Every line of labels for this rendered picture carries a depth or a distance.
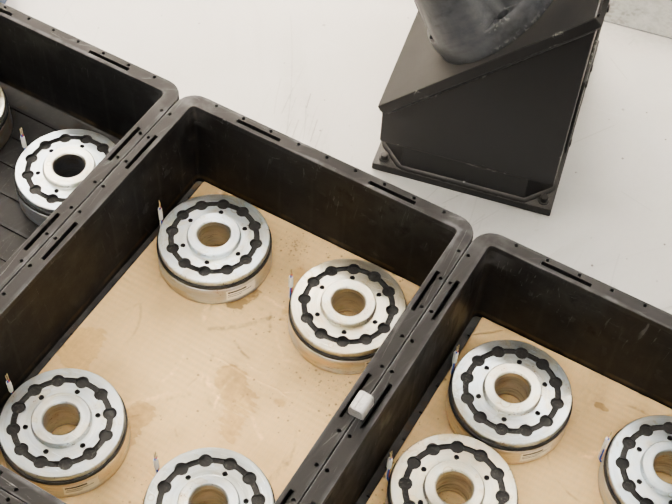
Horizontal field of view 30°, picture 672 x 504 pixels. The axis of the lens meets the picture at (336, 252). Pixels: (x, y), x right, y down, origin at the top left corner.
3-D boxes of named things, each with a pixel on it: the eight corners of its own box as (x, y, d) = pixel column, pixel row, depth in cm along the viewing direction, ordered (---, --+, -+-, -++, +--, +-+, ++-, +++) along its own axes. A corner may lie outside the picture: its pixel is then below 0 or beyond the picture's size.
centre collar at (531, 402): (499, 356, 107) (500, 352, 106) (551, 384, 105) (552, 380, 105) (471, 398, 104) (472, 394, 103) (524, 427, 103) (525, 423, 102)
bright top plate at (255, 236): (191, 183, 117) (191, 179, 117) (288, 220, 115) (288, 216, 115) (137, 261, 112) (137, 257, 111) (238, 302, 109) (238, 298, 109)
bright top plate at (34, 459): (55, 351, 106) (54, 347, 105) (150, 410, 103) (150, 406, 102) (-28, 439, 101) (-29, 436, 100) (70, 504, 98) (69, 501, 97)
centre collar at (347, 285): (333, 275, 111) (333, 270, 111) (384, 293, 110) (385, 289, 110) (311, 317, 108) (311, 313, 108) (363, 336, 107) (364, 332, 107)
